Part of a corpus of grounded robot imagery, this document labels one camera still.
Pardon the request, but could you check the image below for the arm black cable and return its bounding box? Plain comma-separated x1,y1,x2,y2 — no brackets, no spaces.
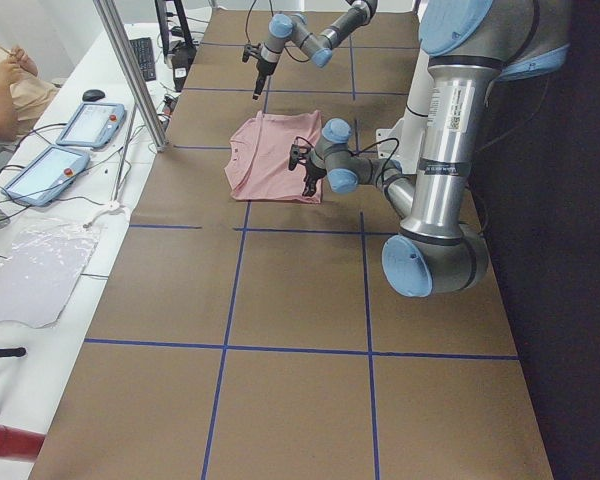
294,119,401,186

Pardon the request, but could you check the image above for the near blue teach pendant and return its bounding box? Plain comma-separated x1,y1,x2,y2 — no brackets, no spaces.
1,145,90,207

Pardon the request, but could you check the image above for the aluminium frame post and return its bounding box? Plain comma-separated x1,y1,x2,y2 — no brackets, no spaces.
93,0,168,152

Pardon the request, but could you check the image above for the red cylinder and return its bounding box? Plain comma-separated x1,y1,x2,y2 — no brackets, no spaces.
0,424,46,462

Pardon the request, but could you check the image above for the seated person beige shirt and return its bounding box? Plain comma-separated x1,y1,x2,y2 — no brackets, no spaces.
0,45,59,143

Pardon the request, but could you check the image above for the black computer mouse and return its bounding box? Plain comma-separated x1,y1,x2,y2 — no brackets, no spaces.
82,89,106,102

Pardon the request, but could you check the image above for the far blue teach pendant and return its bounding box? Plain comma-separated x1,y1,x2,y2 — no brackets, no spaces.
56,102,126,148

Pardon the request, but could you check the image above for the clear plastic bag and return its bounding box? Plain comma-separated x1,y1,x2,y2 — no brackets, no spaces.
0,218,101,329

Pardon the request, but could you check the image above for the pink Snoopy t-shirt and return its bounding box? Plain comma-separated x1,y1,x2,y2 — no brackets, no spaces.
224,110,322,204

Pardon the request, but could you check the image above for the black box device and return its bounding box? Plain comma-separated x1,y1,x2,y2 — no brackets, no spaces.
166,41,197,92

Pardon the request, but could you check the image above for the white plastic hook tool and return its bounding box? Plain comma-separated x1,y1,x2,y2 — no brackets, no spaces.
83,200,131,229

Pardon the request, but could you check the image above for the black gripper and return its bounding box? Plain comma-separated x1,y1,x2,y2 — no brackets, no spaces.
302,160,325,197
252,56,279,100

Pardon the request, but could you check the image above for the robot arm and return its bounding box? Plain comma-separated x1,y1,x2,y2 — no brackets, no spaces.
288,1,572,297
242,0,378,100

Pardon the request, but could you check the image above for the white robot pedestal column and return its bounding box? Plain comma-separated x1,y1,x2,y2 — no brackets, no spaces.
376,50,433,174

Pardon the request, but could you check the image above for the black keyboard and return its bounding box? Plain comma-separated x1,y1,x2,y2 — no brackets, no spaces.
130,37,156,81

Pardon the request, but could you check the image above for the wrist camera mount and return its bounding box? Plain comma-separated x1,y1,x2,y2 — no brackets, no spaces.
288,136,314,171
242,43,261,63

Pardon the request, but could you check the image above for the blue teach pendant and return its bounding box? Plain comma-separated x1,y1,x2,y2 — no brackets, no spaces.
1,145,90,207
56,102,126,148

